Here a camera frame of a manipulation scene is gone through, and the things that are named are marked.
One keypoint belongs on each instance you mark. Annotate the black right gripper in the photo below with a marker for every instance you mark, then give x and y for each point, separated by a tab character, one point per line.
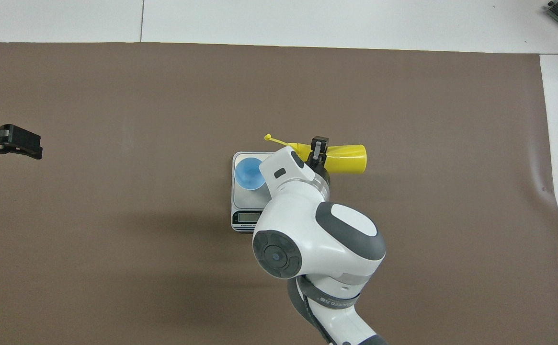
321	170

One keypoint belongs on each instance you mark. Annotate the yellow squeeze bottle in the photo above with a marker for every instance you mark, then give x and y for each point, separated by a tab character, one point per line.
348	160

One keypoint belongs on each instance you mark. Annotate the light blue plastic cup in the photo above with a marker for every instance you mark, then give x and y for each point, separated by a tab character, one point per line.
247	175

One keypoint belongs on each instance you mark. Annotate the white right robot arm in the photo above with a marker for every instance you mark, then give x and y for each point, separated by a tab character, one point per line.
317	235

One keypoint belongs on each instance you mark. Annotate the silver digital kitchen scale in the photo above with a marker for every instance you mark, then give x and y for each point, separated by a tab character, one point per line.
243	201

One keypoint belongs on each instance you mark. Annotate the brown paper mat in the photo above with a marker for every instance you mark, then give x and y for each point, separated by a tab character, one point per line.
116	239

